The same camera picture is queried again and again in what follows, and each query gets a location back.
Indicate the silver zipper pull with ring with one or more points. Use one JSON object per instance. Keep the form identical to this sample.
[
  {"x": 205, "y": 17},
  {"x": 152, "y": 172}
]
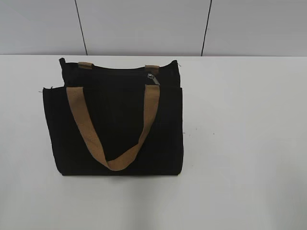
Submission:
[{"x": 153, "y": 78}]

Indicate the black bag with tan handles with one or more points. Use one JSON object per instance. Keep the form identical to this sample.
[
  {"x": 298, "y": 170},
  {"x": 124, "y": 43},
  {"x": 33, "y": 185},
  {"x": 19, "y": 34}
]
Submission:
[{"x": 116, "y": 121}]

